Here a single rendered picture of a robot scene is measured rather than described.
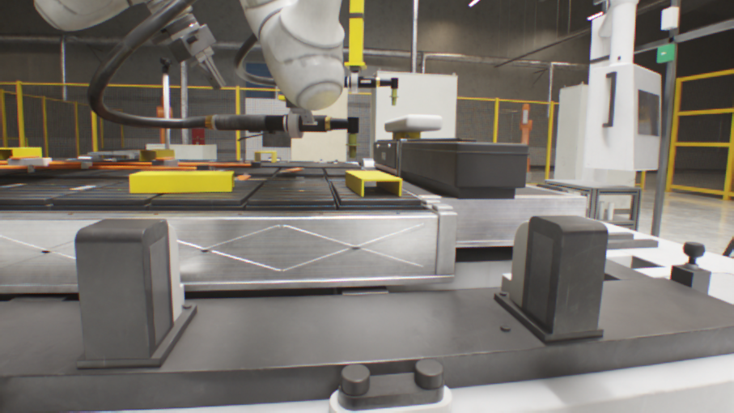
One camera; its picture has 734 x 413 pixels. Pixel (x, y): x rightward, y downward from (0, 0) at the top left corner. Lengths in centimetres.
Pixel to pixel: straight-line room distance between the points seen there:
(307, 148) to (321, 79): 475
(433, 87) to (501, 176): 485
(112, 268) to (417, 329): 32
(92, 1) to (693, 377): 118
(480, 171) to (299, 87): 37
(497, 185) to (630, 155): 262
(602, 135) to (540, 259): 295
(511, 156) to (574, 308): 36
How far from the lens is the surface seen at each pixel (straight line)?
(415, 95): 547
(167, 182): 68
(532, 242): 49
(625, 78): 339
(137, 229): 39
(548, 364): 49
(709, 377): 60
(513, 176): 76
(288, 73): 57
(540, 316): 50
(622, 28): 374
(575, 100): 684
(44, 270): 65
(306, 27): 57
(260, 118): 107
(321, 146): 530
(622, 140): 334
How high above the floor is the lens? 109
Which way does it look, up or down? 6 degrees down
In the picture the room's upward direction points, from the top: 1 degrees clockwise
